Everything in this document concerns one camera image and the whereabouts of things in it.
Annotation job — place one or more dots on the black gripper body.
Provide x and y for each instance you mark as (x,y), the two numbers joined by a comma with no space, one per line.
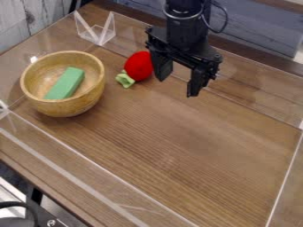
(181,40)

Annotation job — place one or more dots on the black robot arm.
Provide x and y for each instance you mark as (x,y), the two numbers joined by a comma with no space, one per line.
(193,8)

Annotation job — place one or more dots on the red plush strawberry toy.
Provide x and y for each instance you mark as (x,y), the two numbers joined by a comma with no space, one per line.
(136,70)

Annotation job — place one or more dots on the black stand with cable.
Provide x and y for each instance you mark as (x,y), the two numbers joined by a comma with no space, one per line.
(18,212)

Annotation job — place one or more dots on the blue grey couch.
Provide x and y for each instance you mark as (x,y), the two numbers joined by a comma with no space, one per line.
(255,23)

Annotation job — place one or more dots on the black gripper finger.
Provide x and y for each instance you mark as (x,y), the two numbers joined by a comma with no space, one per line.
(161,64)
(196,82)

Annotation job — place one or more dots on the clear acrylic corner bracket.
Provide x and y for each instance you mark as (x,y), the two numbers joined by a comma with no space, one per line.
(96,34)

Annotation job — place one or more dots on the brown wooden bowl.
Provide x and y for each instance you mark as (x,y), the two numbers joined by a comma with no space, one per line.
(41,74)

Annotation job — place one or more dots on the green rectangular block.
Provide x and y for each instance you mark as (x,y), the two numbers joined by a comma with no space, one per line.
(66,84)

